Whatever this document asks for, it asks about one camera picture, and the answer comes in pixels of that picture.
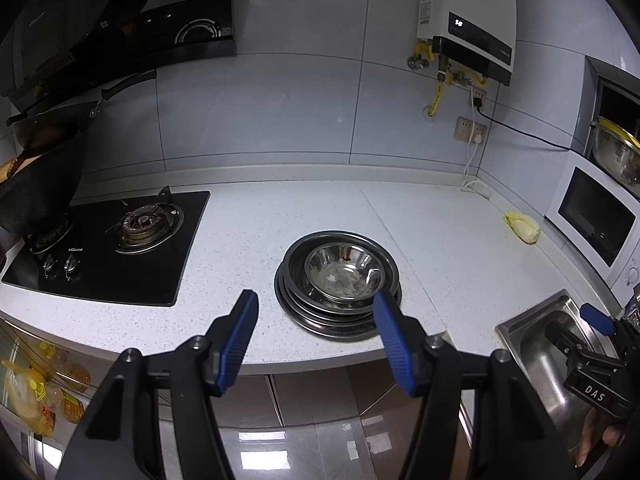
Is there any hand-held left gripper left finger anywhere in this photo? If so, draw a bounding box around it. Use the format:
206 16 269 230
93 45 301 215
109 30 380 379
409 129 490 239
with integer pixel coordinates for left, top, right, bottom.
62 289 260 480

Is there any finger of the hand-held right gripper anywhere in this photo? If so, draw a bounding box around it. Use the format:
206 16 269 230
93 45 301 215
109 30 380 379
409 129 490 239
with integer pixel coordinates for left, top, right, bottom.
544 320 601 366
580 302 626 338

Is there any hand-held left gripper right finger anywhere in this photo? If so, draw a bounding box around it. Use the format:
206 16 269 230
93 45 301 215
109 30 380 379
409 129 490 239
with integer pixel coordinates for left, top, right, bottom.
372 290 563 480

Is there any large steel plate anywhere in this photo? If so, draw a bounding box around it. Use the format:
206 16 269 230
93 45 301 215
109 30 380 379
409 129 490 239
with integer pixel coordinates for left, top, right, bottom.
274 260 401 339

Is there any large steel bowl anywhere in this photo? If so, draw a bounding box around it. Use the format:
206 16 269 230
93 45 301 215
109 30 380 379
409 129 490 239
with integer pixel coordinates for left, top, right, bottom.
282 230 402 313

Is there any medium steel bowl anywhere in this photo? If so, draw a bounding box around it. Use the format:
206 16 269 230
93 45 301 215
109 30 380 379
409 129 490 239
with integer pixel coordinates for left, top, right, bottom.
304 242 387 303

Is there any person's right hand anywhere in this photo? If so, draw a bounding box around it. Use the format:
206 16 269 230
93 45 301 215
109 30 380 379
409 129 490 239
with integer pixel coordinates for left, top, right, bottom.
574 405 631 471

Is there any stainless steel sink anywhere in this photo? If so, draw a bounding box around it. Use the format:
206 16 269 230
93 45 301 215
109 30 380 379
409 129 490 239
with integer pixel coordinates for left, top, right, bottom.
495 289 631 456

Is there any white microwave oven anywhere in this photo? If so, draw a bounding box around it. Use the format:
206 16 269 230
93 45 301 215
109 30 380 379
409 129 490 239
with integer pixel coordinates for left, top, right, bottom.
544 152 640 306

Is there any black glass gas stove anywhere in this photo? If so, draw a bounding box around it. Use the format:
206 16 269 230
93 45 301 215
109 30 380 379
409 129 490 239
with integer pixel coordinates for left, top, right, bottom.
1 186 211 307

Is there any napa cabbage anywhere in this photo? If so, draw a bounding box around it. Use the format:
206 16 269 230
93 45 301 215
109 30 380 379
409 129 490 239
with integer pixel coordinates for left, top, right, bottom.
504 211 542 246

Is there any gas burner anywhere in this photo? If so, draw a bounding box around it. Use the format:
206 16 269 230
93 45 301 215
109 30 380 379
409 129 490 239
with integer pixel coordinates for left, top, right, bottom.
27 217 76 255
106 186 185 255

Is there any cooking oil bottle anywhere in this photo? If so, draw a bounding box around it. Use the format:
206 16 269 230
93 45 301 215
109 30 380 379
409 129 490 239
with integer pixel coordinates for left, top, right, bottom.
55 355 93 393

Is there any yellow oil bottle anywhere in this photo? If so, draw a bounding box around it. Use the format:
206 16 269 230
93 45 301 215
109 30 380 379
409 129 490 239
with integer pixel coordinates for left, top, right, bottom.
0 360 58 436

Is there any wooden pot lid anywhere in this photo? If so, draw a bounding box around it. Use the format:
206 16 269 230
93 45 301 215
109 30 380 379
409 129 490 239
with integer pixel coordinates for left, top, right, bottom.
0 152 38 183

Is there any white gas water heater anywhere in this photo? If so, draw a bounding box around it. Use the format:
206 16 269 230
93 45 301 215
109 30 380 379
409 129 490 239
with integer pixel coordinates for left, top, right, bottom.
416 0 517 87

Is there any black range hood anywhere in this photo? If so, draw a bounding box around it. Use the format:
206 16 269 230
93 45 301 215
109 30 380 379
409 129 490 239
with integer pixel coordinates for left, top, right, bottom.
0 0 237 111

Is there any black power cable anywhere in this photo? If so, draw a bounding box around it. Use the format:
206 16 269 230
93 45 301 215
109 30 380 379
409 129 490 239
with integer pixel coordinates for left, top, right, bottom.
475 100 586 152

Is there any white power cable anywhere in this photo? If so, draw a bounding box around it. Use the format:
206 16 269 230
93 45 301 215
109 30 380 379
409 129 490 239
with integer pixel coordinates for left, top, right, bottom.
460 135 493 201

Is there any double wall socket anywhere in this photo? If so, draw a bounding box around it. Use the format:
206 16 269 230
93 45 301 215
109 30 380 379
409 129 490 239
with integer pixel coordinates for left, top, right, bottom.
454 116 488 143

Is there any yellow gas hose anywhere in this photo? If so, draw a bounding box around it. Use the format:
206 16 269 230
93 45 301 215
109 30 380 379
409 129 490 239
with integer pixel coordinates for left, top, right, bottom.
429 72 447 116

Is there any yellow-handled pipe valve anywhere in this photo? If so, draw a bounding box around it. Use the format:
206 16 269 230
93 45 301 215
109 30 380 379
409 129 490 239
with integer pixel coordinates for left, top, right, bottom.
406 40 433 71

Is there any black wok with handle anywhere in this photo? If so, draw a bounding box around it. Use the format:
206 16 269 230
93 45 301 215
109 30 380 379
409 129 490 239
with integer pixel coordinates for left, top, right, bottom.
6 69 157 153

